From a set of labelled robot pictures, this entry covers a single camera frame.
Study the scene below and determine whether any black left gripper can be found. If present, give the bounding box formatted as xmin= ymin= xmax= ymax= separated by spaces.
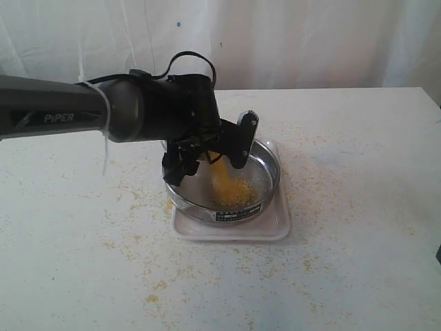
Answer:
xmin=151 ymin=74 xmax=221 ymax=186

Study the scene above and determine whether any stainless steel cup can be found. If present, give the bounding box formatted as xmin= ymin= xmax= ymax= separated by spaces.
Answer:
xmin=203 ymin=151 xmax=223 ymax=165

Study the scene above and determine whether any round steel mesh sieve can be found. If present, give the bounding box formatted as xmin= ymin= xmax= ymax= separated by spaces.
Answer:
xmin=165 ymin=140 xmax=281 ymax=225

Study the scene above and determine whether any yellow and white grain mix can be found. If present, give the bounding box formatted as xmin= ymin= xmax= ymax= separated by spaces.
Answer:
xmin=209 ymin=159 xmax=254 ymax=208

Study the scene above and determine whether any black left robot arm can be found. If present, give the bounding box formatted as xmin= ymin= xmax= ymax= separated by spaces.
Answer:
xmin=1 ymin=70 xmax=222 ymax=185

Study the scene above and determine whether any white square plastic tray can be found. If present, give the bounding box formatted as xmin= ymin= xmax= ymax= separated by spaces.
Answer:
xmin=171 ymin=140 xmax=291 ymax=242

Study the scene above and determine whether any white backdrop curtain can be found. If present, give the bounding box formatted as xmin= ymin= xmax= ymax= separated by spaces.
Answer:
xmin=1 ymin=1 xmax=440 ymax=98

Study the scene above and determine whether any dark object at right edge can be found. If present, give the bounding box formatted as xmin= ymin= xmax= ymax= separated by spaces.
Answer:
xmin=435 ymin=245 xmax=441 ymax=264

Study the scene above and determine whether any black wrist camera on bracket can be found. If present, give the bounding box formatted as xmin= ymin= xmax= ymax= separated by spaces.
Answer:
xmin=212 ymin=110 xmax=259 ymax=169

